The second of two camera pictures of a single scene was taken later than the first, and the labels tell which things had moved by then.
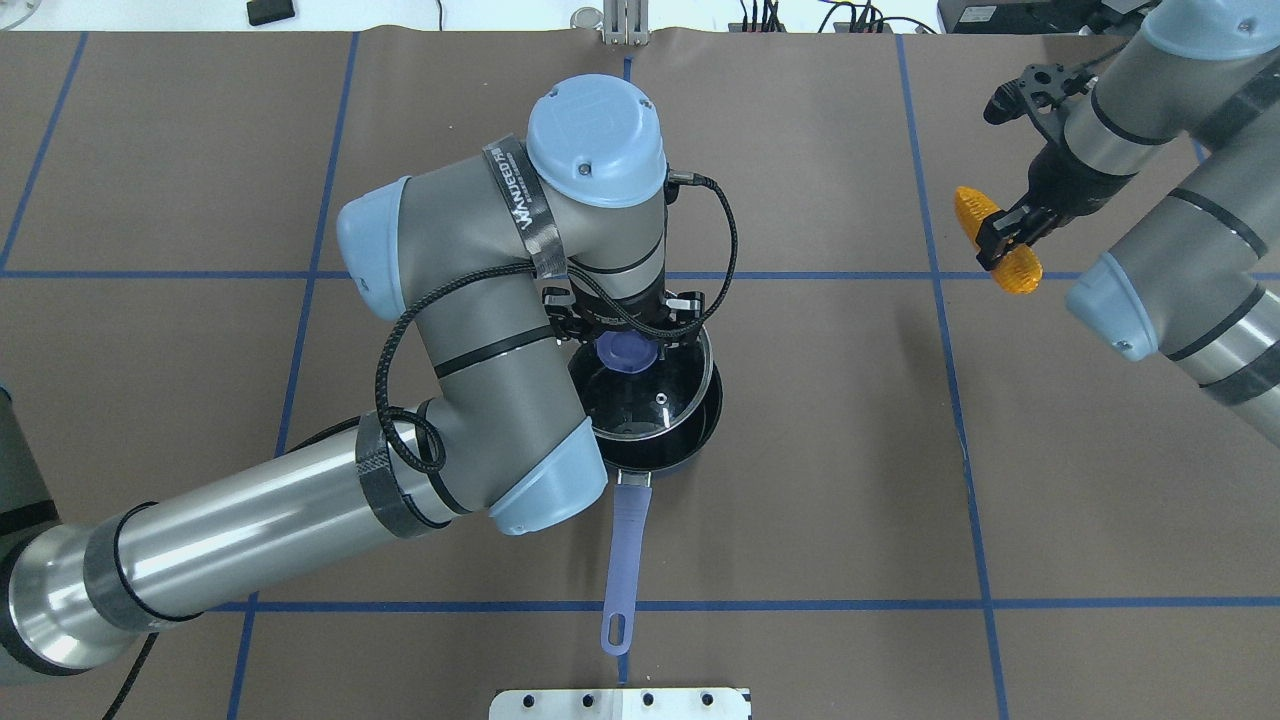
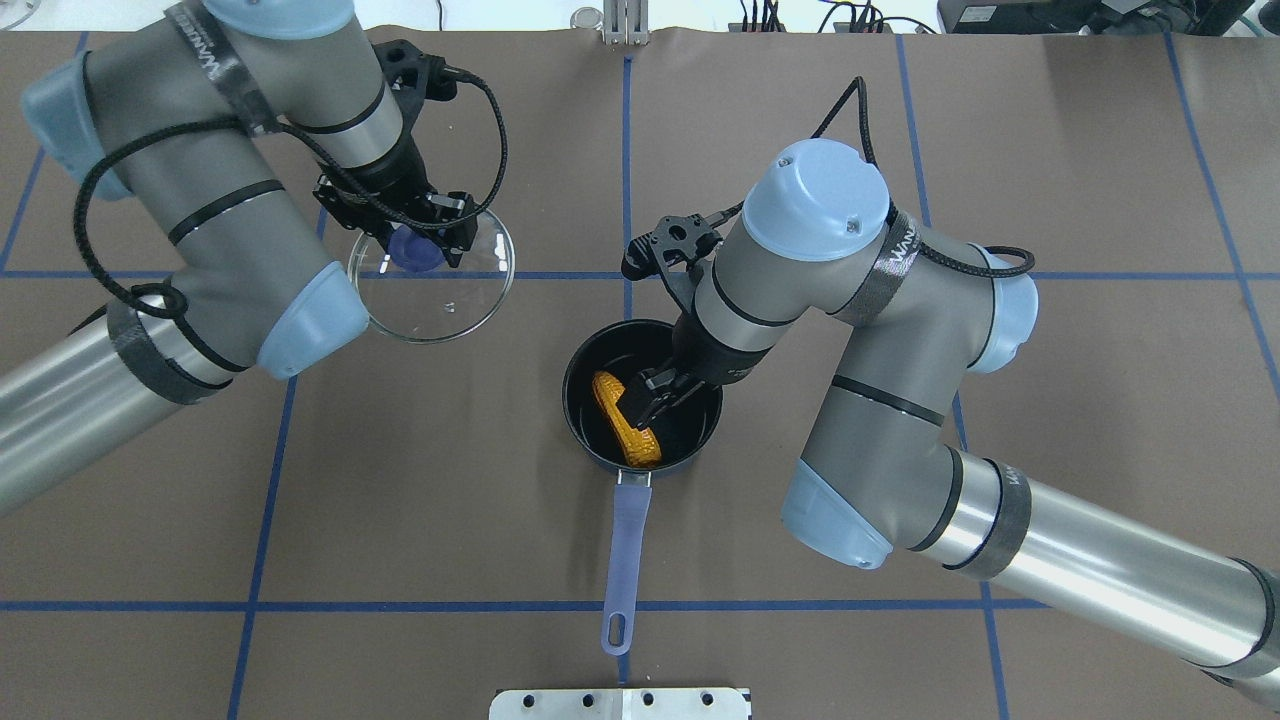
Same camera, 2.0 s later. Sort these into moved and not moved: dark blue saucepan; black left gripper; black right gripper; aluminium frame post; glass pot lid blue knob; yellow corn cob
Moved: yellow corn cob; glass pot lid blue knob; black right gripper; black left gripper
Not moved: dark blue saucepan; aluminium frame post
